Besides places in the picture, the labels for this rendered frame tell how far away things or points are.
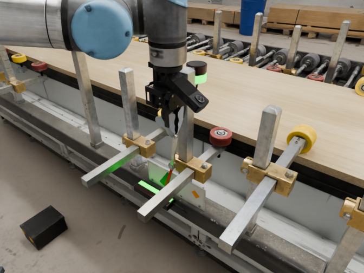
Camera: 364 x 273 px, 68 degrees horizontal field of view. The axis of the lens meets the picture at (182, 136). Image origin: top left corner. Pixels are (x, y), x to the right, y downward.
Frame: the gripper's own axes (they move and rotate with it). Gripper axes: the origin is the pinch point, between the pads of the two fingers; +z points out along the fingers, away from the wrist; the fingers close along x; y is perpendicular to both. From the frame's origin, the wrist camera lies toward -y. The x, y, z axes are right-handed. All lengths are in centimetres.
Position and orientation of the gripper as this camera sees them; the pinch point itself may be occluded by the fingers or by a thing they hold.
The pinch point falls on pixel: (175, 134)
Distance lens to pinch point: 75.7
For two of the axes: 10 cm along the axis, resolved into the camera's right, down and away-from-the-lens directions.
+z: -0.1, 8.2, 5.7
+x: -6.0, 4.5, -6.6
